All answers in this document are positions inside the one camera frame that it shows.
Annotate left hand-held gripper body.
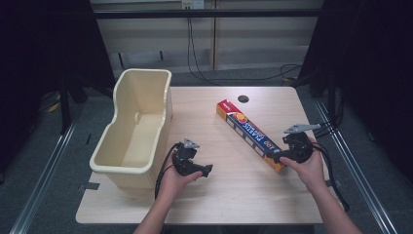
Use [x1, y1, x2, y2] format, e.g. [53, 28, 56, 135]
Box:
[171, 137, 205, 177]

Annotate cream plastic bin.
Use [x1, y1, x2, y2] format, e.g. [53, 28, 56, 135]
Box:
[89, 67, 173, 190]

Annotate black horizontal bar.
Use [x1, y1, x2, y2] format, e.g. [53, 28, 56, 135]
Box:
[93, 8, 323, 20]

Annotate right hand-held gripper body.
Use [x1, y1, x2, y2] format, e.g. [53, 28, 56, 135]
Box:
[282, 123, 322, 164]

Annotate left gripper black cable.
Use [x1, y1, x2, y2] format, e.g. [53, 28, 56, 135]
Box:
[154, 141, 183, 200]

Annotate person's left hand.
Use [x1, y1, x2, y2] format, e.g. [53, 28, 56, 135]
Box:
[159, 162, 204, 203]

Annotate black metal stand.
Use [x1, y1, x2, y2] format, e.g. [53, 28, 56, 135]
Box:
[57, 73, 73, 136]

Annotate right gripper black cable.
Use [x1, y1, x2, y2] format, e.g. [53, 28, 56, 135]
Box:
[311, 141, 351, 213]

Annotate metal floor rail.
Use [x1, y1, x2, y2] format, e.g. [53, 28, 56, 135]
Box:
[312, 97, 398, 234]
[9, 106, 84, 234]

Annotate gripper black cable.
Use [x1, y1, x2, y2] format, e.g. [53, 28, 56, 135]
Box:
[154, 141, 183, 200]
[311, 141, 351, 213]

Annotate black curtain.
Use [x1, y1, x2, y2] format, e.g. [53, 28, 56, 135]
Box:
[0, 0, 117, 178]
[297, 0, 413, 183]

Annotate person's right hand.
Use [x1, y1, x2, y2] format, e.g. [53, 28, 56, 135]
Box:
[279, 137, 326, 193]

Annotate yellow cable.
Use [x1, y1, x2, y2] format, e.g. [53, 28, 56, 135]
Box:
[47, 101, 62, 114]

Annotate long blue red wrap box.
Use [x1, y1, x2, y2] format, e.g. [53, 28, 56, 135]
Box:
[215, 98, 286, 174]

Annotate black hanging wall cables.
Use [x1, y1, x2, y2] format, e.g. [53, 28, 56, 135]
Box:
[186, 17, 304, 83]

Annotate white wall outlet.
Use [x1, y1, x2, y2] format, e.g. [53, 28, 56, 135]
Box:
[181, 0, 206, 11]

